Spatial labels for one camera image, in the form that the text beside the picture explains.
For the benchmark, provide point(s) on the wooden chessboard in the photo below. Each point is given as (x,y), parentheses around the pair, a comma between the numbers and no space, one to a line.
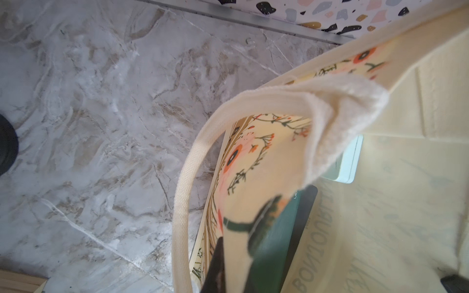
(12,282)

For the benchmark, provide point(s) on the dark green book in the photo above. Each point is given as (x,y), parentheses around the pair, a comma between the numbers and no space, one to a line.
(272,262)

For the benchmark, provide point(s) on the cream floral canvas bag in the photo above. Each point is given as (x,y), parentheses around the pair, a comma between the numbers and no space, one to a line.
(402,225)

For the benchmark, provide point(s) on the light mint pencil case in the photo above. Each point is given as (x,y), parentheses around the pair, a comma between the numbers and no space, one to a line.
(343,170)

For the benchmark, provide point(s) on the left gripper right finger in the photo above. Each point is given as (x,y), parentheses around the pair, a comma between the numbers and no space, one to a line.
(262,223)

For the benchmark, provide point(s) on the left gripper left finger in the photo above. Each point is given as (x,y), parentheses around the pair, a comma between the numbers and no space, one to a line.
(215,278)

